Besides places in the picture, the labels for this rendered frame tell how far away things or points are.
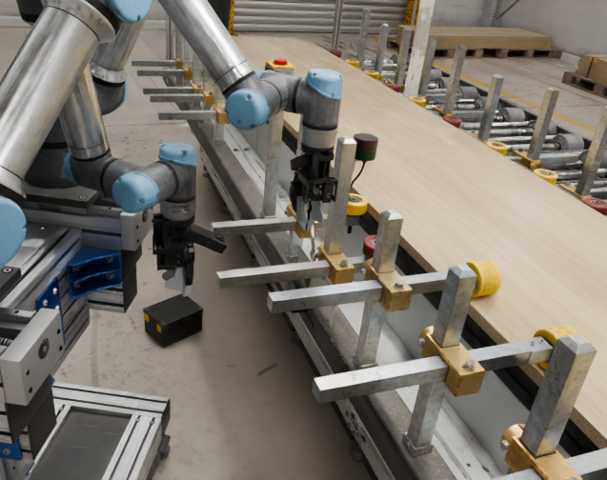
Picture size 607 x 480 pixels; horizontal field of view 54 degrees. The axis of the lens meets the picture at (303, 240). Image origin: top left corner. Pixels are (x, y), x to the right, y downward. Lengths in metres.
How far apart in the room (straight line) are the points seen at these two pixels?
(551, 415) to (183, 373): 1.74
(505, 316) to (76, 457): 1.23
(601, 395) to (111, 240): 1.05
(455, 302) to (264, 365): 1.53
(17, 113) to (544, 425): 0.83
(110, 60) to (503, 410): 1.13
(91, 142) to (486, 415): 1.00
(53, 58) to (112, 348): 1.79
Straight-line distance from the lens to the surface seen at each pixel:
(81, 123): 1.18
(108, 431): 1.96
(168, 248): 1.30
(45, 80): 0.92
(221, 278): 1.39
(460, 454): 1.42
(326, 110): 1.23
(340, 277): 1.46
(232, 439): 2.19
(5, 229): 0.88
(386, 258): 1.25
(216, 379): 2.41
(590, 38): 10.28
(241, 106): 1.12
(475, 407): 1.45
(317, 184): 1.28
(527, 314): 1.39
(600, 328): 1.44
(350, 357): 1.45
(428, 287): 1.30
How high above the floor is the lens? 1.61
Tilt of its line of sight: 29 degrees down
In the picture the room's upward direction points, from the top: 6 degrees clockwise
